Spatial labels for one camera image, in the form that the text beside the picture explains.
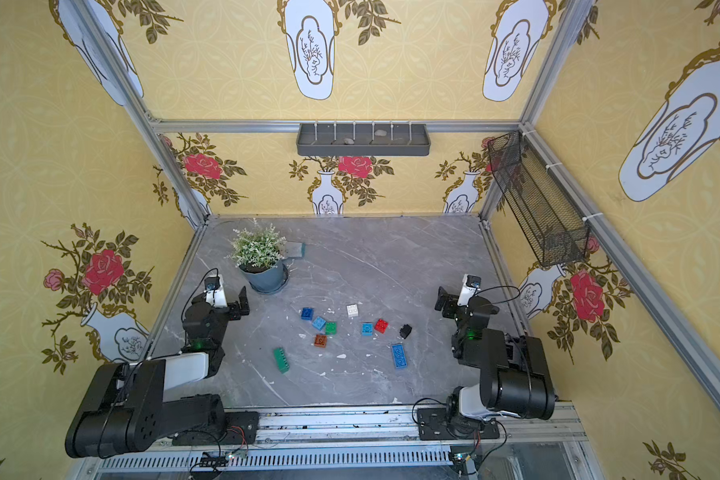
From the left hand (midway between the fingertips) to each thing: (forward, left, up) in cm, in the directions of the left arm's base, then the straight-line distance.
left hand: (231, 288), depth 89 cm
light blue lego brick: (-9, -26, -7) cm, 28 cm away
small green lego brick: (-10, -30, -8) cm, 32 cm away
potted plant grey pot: (+4, -9, -3) cm, 11 cm away
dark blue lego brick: (-5, -22, -8) cm, 24 cm away
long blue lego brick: (-19, -49, -7) cm, 53 cm away
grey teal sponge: (+21, -15, -9) cm, 27 cm away
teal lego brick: (-11, -40, -7) cm, 43 cm away
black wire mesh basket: (+9, -95, +15) cm, 96 cm away
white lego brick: (-4, -36, -8) cm, 37 cm away
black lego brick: (-11, -52, -8) cm, 54 cm away
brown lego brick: (-14, -27, -8) cm, 31 cm away
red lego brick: (-10, -45, -7) cm, 46 cm away
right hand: (-1, -68, -2) cm, 68 cm away
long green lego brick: (-19, -16, -8) cm, 26 cm away
